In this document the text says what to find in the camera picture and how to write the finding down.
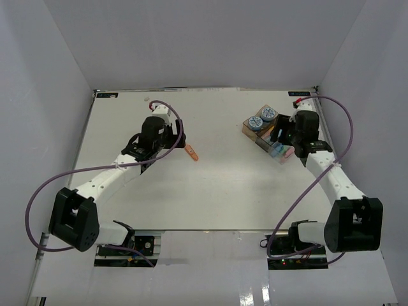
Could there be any orange correction tape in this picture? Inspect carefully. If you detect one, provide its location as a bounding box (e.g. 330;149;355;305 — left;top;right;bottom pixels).
184;145;199;161

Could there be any orange cap pink highlighter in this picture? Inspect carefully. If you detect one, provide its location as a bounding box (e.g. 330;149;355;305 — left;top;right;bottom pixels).
262;126;274;140

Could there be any blue washi tape roll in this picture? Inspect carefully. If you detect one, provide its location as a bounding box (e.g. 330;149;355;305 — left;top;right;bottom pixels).
259;107;276;122
247;116;263;131

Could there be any green correction tape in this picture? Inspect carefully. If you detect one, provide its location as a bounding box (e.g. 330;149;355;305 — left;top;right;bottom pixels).
279;145;286;154

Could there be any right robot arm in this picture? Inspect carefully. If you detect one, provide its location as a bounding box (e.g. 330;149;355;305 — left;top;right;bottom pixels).
270;110;383;254

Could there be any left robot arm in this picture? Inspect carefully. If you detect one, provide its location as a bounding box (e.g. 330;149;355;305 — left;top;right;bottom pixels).
48;115;186;254

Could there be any right black corner label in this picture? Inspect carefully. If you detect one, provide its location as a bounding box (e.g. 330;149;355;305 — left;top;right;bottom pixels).
288;91;310;97

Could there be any black corner label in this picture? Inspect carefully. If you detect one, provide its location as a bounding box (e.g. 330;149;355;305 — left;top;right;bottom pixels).
288;91;310;97
96;92;119;99

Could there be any grey transparent tray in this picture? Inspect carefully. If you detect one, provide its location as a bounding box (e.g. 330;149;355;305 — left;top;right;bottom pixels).
255;117;278;154

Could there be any amber transparent tray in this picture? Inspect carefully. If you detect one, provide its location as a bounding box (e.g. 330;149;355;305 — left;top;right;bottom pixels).
242;105;279;141

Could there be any left black corner label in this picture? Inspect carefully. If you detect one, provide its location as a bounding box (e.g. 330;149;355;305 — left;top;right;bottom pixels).
96;92;119;99

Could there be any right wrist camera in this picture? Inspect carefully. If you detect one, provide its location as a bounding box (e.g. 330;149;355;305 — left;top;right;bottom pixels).
293;97;314;112

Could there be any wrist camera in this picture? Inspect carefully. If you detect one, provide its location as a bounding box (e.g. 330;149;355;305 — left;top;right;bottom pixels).
293;97;314;112
149;103;171;120

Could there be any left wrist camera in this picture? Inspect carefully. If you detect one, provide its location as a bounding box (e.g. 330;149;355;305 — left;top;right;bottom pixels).
149;103;171;120

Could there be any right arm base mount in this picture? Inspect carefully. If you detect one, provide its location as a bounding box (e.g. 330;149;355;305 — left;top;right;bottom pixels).
267;232;328;271

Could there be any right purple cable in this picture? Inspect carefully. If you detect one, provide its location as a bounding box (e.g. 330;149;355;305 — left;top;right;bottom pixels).
266;96;354;266

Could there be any purple cable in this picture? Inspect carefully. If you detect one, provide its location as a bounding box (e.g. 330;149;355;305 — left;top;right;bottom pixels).
24;100;184;252
266;96;354;266

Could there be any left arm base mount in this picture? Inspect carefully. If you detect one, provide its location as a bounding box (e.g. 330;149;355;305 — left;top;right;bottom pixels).
94;235;160;268

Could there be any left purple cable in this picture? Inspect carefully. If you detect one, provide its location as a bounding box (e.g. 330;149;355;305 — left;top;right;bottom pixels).
24;100;184;252

